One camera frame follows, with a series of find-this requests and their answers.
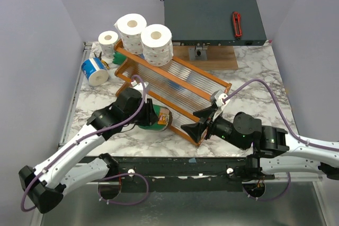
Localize blue wrapped paper roll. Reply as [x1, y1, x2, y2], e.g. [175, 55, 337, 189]
[81, 57, 109, 86]

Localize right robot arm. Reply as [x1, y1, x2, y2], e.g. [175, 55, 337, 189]
[181, 106, 338, 180]

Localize grey metal stand bracket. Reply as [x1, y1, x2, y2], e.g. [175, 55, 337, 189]
[189, 46, 208, 61]

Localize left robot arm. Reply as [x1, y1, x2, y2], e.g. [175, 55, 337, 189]
[19, 87, 160, 213]

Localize small green object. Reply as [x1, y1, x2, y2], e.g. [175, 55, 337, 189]
[112, 52, 126, 65]

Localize plain white paper roll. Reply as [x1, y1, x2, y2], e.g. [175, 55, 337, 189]
[98, 31, 119, 58]

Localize brown wooden board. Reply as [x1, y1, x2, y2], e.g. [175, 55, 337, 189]
[173, 46, 238, 71]

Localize orange wooden shelf rack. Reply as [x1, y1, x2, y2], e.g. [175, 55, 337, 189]
[114, 40, 231, 146]

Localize dark grey rack-mount device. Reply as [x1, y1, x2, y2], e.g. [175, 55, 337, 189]
[160, 0, 267, 47]

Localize black yellow pliers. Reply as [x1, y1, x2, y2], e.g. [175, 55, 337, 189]
[94, 51, 110, 70]

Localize red black utility knife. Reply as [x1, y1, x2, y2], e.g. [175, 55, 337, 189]
[232, 12, 242, 40]

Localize white red-dotted paper roll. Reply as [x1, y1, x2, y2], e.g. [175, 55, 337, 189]
[114, 13, 147, 55]

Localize aluminium frame rail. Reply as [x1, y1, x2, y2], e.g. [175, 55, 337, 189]
[30, 42, 93, 225]

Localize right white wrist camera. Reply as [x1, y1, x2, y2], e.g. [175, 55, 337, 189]
[210, 90, 229, 121]

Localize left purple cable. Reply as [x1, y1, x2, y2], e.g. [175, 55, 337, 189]
[20, 74, 149, 212]

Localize green paper roll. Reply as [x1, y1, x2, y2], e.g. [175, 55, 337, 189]
[138, 105, 173, 131]

